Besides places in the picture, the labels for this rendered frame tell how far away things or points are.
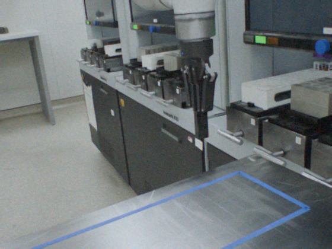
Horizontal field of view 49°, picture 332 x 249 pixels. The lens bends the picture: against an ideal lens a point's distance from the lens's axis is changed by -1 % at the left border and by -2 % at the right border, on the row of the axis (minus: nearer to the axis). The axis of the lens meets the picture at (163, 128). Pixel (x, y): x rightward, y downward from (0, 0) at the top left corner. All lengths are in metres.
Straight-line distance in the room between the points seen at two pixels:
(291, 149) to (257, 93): 0.19
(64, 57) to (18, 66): 0.50
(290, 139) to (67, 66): 3.70
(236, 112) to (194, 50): 0.24
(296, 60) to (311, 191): 0.64
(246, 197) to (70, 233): 0.25
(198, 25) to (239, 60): 0.31
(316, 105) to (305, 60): 0.34
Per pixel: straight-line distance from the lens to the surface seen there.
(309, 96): 0.88
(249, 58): 1.06
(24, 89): 4.33
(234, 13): 1.09
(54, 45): 4.31
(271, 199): 0.55
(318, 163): 0.80
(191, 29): 0.82
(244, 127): 0.97
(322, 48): 0.81
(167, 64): 1.48
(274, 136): 0.88
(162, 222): 0.51
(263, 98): 0.94
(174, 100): 1.30
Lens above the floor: 1.10
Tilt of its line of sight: 20 degrees down
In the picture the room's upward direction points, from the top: 6 degrees counter-clockwise
